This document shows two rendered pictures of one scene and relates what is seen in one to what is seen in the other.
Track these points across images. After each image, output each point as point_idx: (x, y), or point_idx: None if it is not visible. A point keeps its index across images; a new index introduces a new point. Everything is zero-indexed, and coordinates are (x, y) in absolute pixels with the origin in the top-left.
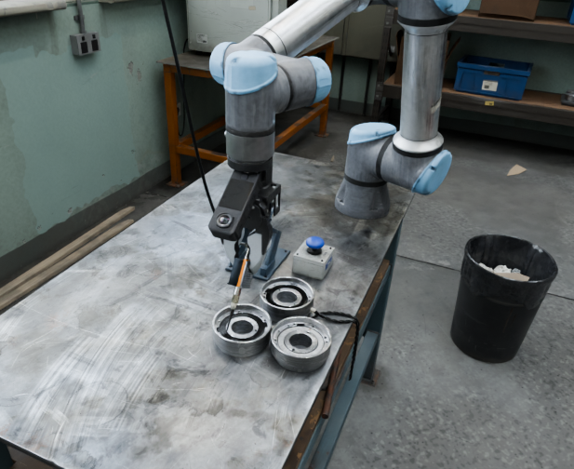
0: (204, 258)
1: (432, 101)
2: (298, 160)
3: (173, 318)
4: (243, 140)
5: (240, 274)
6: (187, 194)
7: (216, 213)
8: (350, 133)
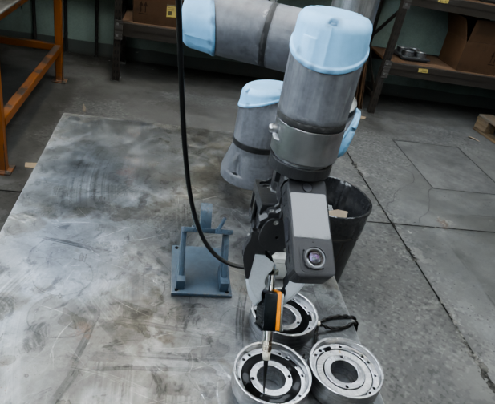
0: (131, 285)
1: None
2: (140, 126)
3: (161, 393)
4: (324, 138)
5: (277, 314)
6: (35, 192)
7: (297, 249)
8: (246, 94)
